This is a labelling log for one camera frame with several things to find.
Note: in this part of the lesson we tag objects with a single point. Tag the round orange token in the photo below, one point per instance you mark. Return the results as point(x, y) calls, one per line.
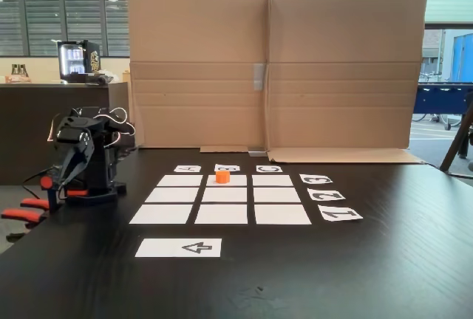
point(223, 177)

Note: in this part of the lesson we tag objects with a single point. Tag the paper sheet number 1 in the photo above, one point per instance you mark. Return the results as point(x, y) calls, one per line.
point(356, 217)

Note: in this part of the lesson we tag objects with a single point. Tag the dark wooden leg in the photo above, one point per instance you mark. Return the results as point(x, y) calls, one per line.
point(456, 141)

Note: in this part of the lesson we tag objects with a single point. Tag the paper sheet letter B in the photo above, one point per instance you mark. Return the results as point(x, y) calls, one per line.
point(236, 168)

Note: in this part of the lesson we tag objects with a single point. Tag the dark counter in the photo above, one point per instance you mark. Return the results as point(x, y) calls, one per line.
point(29, 130)

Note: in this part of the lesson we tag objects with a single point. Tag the black and red clamp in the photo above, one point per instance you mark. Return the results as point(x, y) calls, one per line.
point(26, 215)

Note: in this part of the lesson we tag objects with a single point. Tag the large brown cardboard screen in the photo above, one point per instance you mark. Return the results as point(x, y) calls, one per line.
point(332, 75)

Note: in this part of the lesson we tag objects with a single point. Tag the flat brown box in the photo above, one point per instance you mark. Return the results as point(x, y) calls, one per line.
point(16, 79)

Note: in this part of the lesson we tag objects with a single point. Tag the paper sheet with arrow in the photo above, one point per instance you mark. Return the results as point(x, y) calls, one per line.
point(162, 248)

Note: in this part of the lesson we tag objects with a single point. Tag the white paper grid sheet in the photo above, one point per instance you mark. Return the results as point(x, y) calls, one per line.
point(221, 195)

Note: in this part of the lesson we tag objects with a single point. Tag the paper sheet number 3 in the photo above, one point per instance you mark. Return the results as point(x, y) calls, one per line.
point(303, 177)

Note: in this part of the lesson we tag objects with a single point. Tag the paper sheet number 2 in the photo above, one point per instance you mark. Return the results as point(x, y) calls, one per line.
point(340, 197)

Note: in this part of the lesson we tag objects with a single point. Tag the blue container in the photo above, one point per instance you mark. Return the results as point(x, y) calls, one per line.
point(463, 57)

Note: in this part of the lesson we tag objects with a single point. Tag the paper sheet letter A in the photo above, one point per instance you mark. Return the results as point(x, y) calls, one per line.
point(178, 169)

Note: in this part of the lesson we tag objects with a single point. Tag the bottle carrier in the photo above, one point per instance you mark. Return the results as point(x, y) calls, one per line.
point(20, 71)

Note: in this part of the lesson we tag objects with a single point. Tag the black mini fridge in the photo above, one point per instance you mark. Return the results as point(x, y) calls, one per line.
point(92, 60)

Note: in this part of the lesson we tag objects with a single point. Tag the paper sheet letter C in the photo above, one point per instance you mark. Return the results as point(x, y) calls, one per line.
point(260, 168)

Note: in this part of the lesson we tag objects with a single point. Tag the grey tape strip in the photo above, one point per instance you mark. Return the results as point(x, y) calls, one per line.
point(259, 77)
point(257, 153)

